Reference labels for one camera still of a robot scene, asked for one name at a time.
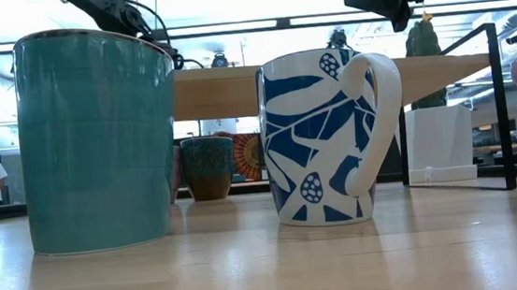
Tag yellow hanging cord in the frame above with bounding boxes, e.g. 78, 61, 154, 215
419, 2, 435, 22

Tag black horizontal ceiling beam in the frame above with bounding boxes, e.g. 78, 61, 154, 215
0, 0, 517, 55

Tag white hexagonal planter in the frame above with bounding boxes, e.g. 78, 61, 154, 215
403, 102, 478, 185

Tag dark teal speckled mug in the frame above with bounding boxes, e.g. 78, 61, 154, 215
179, 133, 239, 203

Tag dark round background device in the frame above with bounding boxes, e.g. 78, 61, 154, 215
210, 51, 230, 69
325, 27, 350, 50

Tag orange patterned tapestry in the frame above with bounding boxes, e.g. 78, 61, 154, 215
231, 132, 266, 183

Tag green cactus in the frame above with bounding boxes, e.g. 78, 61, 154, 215
402, 16, 449, 110

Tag black metal table frame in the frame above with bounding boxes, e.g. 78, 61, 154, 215
0, 157, 517, 223

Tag wooden shelf black metal legs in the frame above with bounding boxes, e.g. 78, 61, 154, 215
167, 22, 517, 220

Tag blue white patterned mug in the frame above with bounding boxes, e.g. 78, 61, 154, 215
252, 41, 414, 232

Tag teal mug white handle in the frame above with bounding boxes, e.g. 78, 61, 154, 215
8, 20, 191, 259

